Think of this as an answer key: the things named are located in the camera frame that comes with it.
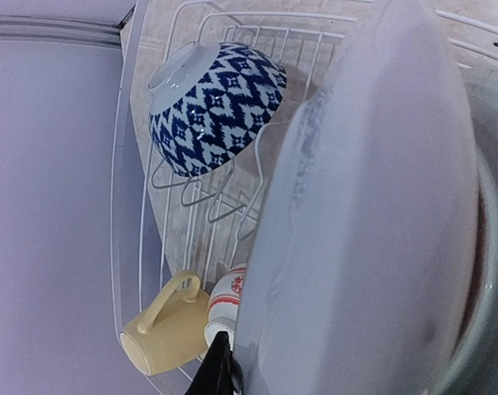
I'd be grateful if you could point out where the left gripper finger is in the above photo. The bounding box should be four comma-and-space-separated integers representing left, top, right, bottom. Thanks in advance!
185, 331, 244, 395

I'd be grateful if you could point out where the red teal patterned plate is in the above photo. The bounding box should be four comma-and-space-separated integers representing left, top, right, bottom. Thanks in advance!
235, 1, 478, 394

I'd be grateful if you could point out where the light green flower plate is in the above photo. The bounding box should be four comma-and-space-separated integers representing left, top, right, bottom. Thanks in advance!
432, 67, 498, 394

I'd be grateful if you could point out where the yellow ceramic mug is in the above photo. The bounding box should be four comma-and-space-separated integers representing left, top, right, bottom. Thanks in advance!
119, 270, 209, 376

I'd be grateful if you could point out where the white red patterned cup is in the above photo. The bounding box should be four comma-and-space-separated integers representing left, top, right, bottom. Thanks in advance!
204, 263, 246, 349

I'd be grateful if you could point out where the blue white patterned bowl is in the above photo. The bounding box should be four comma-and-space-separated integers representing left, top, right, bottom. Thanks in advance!
147, 41, 287, 178

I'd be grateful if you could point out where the white wire dish rack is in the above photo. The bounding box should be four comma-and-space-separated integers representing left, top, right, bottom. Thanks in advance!
110, 1, 498, 394

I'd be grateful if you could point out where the left aluminium frame post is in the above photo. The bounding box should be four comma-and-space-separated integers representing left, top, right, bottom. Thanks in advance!
0, 16, 120, 47

